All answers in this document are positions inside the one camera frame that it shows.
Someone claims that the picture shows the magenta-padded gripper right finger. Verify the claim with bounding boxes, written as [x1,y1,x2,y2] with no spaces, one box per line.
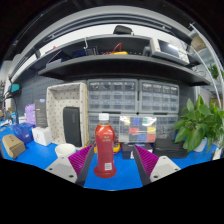
[132,144,182,187]

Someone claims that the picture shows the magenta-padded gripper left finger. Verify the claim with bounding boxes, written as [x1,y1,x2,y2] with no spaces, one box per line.
[45,144,96,188]

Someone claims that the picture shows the red drink bottle white cap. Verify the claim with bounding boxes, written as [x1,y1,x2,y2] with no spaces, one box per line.
[94,113,116,174]

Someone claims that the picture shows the white paper cup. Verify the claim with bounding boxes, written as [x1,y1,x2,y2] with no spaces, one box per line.
[54,143,77,159]

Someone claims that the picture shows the black flat case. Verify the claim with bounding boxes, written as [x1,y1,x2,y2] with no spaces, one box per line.
[153,138,189,159]

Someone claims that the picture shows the white box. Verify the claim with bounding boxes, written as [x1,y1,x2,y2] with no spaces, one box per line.
[32,126,53,147]

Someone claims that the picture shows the small black box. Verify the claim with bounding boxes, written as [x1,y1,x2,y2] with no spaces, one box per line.
[121,143,154,160]

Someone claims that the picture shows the black rectangular device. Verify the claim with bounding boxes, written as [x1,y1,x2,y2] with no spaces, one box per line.
[62,106,83,148]

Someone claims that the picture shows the clear compartment box coloured parts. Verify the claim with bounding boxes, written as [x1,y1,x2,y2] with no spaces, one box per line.
[118,115,158,144]

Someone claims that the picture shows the green potted plant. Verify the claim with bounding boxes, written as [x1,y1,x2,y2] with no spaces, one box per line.
[172,94,224,154]

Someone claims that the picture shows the blue box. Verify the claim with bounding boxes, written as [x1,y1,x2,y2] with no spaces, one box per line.
[13,123,34,145]

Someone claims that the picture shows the brown cardboard box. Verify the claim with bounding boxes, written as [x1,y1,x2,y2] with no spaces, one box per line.
[1,134,27,160]

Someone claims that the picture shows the beige dotted storage basket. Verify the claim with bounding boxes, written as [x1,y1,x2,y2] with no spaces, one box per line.
[45,82,89,148]

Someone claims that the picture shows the dark grey flat box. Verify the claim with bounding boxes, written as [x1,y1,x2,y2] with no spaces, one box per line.
[34,98,49,129]

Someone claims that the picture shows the purple pouch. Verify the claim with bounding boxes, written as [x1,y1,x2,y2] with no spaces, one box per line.
[24,103,37,126]

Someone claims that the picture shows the teal object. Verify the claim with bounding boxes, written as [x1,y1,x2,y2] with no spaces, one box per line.
[9,83,21,94]

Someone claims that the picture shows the black shelf unit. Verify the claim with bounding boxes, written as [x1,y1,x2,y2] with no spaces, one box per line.
[9,6,224,98]

